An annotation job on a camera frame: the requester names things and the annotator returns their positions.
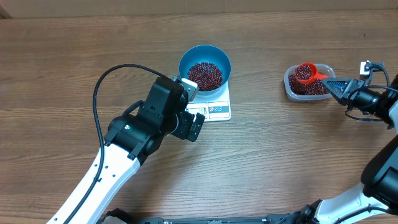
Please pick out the red beans in container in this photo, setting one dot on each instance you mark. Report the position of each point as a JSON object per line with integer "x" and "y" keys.
{"x": 315, "y": 88}

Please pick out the blue metal bowl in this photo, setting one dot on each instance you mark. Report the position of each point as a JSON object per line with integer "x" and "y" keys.
{"x": 205, "y": 53}

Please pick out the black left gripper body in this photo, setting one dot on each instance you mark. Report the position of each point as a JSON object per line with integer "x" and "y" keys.
{"x": 183, "y": 130}

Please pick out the orange scoop with blue handle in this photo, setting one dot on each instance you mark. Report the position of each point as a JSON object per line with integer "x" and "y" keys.
{"x": 315, "y": 74}

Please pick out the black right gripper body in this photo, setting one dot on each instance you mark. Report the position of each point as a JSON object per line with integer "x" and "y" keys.
{"x": 349, "y": 98}

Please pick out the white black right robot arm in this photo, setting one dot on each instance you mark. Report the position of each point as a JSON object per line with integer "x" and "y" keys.
{"x": 376, "y": 193}

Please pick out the red beans in bowl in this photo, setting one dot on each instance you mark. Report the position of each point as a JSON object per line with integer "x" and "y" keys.
{"x": 207, "y": 75}

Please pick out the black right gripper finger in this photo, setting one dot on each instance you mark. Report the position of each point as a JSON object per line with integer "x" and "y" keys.
{"x": 336, "y": 83}
{"x": 335, "y": 92}

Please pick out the clear plastic container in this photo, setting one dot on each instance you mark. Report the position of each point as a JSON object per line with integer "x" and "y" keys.
{"x": 322, "y": 68}

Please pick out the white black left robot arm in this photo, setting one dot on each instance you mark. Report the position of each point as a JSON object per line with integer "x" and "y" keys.
{"x": 130, "y": 140}

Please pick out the red beans in scoop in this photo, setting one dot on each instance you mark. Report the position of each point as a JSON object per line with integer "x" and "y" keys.
{"x": 303, "y": 72}

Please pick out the white digital kitchen scale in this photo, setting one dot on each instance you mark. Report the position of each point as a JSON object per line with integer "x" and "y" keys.
{"x": 214, "y": 105}

